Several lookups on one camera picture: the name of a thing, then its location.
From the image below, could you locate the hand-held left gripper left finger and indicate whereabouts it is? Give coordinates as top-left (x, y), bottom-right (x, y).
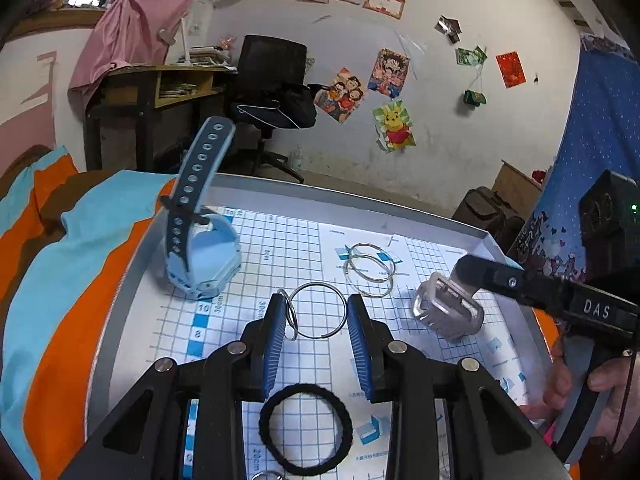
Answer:
top-left (60, 294), bottom-right (291, 480)

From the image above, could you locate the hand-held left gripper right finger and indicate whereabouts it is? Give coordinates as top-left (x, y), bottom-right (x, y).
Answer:
top-left (346, 294), bottom-right (573, 480)

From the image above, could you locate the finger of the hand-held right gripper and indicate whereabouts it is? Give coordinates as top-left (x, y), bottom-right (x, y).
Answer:
top-left (450, 254), bottom-right (572, 317)

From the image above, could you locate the silver metal watch band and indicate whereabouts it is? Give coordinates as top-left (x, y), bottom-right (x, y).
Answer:
top-left (411, 271), bottom-right (485, 345)

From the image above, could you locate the large silver key ring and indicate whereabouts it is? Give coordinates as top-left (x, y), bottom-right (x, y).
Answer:
top-left (287, 281), bottom-right (348, 339)

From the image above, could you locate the black hair tie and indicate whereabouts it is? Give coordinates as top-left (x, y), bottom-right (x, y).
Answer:
top-left (259, 382), bottom-right (353, 476)

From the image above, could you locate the light blue smartwatch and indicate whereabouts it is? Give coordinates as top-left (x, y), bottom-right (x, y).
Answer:
top-left (162, 116), bottom-right (243, 301)

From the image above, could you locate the silver tray box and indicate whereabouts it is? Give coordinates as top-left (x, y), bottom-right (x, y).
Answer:
top-left (85, 172), bottom-right (551, 480)

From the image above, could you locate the person's right hand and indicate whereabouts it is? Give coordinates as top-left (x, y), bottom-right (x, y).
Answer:
top-left (520, 340), bottom-right (640, 440)

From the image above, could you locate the dark suitcase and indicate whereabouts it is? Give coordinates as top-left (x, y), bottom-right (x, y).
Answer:
top-left (452, 186), bottom-right (526, 256)

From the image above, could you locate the wooden cabinet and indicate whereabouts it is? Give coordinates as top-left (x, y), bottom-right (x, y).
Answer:
top-left (492, 160), bottom-right (543, 211)

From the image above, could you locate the white grid paper sheet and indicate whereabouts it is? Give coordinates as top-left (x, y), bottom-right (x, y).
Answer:
top-left (150, 205), bottom-right (531, 480)

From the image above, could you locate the blue printed curtain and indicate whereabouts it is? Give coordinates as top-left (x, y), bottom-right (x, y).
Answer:
top-left (507, 32), bottom-right (640, 311)

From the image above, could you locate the yellow bear poster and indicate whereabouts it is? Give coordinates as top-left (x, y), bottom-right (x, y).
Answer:
top-left (372, 101), bottom-right (417, 152)

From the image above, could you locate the red paper poster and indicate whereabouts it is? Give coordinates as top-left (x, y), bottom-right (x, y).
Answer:
top-left (495, 51), bottom-right (527, 88)

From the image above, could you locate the cartoon fighter poster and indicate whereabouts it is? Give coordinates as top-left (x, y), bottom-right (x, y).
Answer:
top-left (367, 48), bottom-right (411, 99)

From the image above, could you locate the cartoon family poster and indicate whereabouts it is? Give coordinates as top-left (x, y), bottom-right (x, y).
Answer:
top-left (313, 66), bottom-right (369, 124)

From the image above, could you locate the dark bag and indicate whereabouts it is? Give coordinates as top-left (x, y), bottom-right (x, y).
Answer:
top-left (280, 82), bottom-right (318, 128)

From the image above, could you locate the black office chair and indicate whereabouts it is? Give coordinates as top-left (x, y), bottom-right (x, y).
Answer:
top-left (222, 35), bottom-right (318, 184)

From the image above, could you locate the wooden desk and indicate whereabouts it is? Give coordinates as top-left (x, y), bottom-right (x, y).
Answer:
top-left (82, 62), bottom-right (241, 173)

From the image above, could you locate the pile of papers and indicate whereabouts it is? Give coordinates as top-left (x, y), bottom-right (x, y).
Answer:
top-left (187, 45), bottom-right (236, 67)

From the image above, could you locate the white desk lamp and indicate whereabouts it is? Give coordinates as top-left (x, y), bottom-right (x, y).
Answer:
top-left (160, 15), bottom-right (193, 63)

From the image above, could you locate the pink curtain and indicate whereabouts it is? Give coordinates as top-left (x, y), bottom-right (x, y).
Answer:
top-left (67, 0), bottom-right (213, 93)

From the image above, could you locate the green wall photo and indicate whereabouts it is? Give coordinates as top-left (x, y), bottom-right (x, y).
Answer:
top-left (455, 46), bottom-right (488, 67)

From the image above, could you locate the white wire hanger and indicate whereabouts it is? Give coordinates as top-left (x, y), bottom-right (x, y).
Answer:
top-left (237, 99), bottom-right (301, 128)

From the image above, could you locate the dark wall photo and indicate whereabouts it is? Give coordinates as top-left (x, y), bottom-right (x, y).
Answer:
top-left (434, 15), bottom-right (462, 43)

